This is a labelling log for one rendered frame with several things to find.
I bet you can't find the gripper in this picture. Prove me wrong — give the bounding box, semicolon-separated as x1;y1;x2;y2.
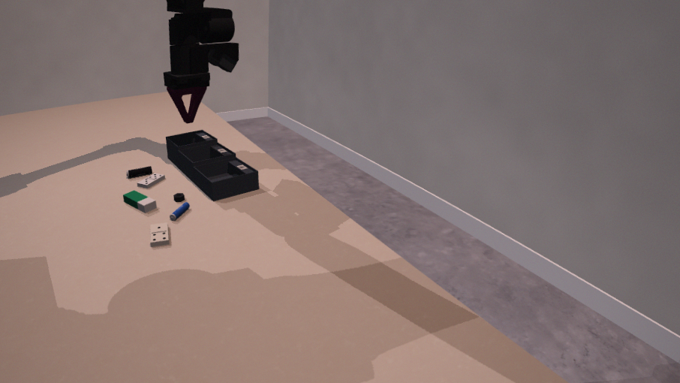
164;43;210;124

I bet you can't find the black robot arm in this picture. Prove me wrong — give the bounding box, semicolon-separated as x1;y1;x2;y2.
167;0;239;74

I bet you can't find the green and white eraser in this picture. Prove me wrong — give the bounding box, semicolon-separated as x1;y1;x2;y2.
123;190;157;213

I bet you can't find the white domino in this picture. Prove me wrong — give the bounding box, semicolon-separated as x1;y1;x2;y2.
150;222;170;247
137;173;165;188

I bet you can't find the blue battery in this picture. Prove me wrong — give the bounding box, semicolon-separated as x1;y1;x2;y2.
170;202;190;221

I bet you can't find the black rack of bins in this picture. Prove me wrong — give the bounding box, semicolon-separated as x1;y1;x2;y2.
166;130;259;201

